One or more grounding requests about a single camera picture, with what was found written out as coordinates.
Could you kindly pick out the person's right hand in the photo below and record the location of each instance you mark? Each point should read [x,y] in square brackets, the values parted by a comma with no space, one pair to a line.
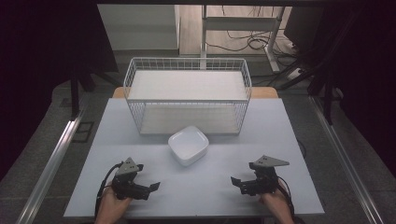
[275,202]

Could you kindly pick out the aluminium rail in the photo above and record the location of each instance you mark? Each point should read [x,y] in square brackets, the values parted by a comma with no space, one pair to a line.
[345,161]
[51,168]

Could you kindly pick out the white cabinet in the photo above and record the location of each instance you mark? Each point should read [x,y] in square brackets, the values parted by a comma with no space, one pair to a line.
[138,28]

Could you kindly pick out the dark curtain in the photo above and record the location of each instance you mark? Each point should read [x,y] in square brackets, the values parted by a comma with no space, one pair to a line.
[370,77]
[37,62]

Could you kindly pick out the black stand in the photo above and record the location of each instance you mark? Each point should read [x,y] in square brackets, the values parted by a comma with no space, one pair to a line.
[74,93]
[327,99]

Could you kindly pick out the white power strip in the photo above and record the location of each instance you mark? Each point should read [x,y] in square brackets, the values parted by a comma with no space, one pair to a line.
[294,73]

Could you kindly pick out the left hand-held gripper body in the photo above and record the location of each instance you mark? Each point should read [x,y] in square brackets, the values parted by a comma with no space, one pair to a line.
[126,183]

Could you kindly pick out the white metal desk frame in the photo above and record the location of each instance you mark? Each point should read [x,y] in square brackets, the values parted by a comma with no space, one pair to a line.
[239,23]

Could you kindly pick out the white square bowl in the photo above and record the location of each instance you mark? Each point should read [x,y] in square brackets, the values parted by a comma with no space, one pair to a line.
[188,145]

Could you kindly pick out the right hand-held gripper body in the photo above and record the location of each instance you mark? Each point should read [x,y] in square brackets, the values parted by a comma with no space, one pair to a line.
[264,179]

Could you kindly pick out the person's left hand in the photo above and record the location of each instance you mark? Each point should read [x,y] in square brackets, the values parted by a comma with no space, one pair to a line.
[112,205]

